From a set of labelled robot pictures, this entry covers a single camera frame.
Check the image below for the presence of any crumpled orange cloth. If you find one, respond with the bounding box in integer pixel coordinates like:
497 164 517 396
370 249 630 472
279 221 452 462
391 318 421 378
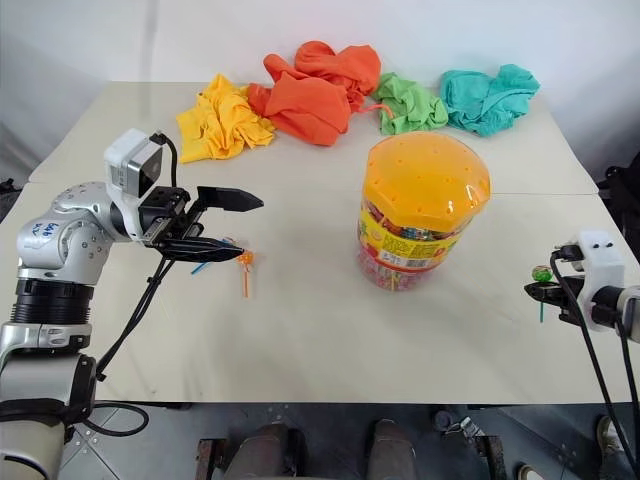
246 40 384 148

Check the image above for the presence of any black equipment behind table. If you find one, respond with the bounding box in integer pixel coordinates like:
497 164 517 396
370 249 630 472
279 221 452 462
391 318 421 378
596 151 640 254

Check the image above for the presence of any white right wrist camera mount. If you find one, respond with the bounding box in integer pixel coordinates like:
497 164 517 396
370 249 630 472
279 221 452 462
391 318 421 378
573 229 627 332

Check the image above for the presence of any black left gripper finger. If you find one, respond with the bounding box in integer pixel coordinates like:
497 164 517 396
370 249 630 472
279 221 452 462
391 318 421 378
158 236 247 264
195 185 265 214

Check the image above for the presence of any dark rounded shape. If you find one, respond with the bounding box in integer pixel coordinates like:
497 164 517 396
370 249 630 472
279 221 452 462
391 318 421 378
227 421 307 480
366 418 417 480

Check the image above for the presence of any clear plastic lollipop jar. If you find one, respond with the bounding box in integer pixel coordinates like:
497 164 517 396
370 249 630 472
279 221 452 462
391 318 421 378
355 197 464 293

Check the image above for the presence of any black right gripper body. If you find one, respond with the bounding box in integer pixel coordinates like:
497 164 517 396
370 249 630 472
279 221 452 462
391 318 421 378
552 273 589 325

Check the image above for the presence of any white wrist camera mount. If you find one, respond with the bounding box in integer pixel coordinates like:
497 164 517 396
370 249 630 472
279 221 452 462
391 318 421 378
103 128 167 202
573 229 627 332

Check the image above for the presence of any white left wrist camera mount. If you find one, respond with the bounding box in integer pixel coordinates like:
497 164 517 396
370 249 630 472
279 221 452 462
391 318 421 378
103 128 167 202

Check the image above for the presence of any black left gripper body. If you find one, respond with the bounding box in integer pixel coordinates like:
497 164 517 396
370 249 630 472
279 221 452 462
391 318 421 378
137 185 205 250

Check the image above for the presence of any crumpled teal cloth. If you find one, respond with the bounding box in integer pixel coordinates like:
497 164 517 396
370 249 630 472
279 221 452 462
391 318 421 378
438 63 543 138

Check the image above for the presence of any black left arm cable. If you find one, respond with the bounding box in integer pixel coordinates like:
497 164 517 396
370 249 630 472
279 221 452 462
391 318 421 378
82 129 180 438

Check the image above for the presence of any black clamp under table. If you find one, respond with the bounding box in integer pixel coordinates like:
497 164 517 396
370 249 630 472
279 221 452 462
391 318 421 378
432 408 485 437

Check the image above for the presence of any rusty metal bracket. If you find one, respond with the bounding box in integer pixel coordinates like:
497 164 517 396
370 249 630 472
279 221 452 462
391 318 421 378
473 433 508 480
195 437 227 480

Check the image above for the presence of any green lollipop with green stick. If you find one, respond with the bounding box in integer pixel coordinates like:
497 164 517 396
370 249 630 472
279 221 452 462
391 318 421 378
531 265 553 324

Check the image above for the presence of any orange jar lid with holes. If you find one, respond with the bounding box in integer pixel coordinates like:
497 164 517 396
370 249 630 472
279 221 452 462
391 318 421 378
361 133 493 234

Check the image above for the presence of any orange lollipop with orange stick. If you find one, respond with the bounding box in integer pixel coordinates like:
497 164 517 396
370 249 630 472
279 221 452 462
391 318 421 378
236 251 257 300

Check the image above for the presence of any dark object beside table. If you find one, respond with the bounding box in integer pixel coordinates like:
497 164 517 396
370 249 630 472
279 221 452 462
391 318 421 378
0 176 25 222

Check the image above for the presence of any lollipop with blue stick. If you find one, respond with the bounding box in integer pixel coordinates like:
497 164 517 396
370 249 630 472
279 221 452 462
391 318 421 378
190 236 243 276

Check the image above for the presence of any crumpled light green cloth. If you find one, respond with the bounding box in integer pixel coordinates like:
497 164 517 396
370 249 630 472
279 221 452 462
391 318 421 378
371 71 450 137

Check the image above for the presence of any crumpled yellow cloth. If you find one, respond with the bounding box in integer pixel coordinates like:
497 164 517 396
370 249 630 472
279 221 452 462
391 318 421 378
175 72 278 165

